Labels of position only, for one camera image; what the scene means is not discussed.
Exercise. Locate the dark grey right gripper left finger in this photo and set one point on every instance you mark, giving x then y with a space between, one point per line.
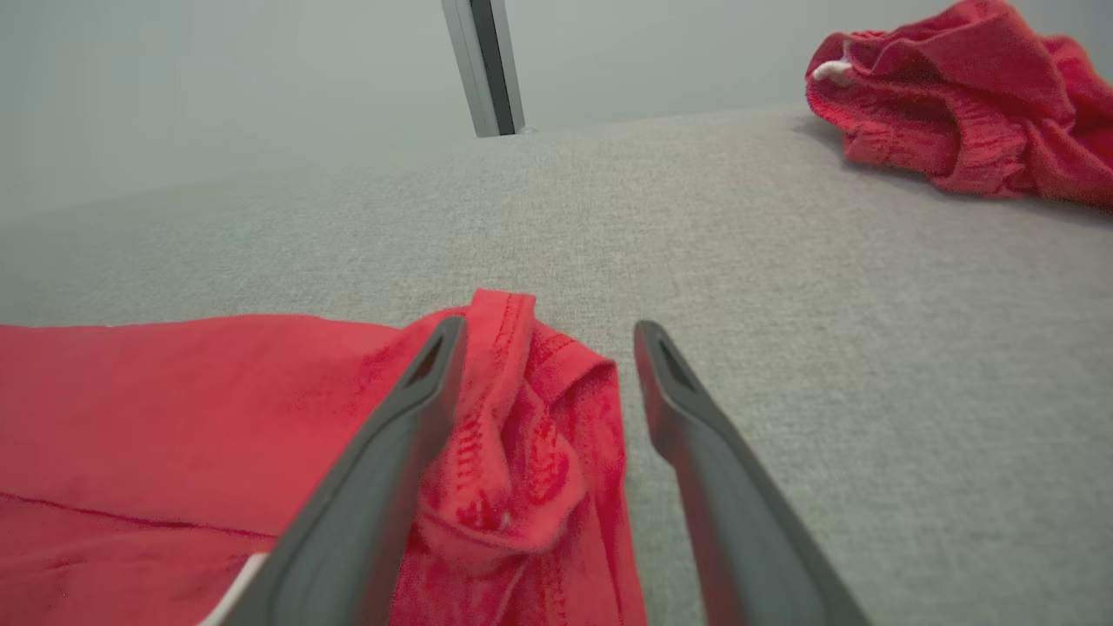
348 539

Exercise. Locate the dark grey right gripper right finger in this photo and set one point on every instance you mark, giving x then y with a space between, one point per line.
748 539

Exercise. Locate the grey partition post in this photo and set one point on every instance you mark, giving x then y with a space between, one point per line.
468 61

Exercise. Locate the red basketball shorts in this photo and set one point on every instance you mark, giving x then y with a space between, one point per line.
956 96

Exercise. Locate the red white t-shirt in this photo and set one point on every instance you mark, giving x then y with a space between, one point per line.
174 417

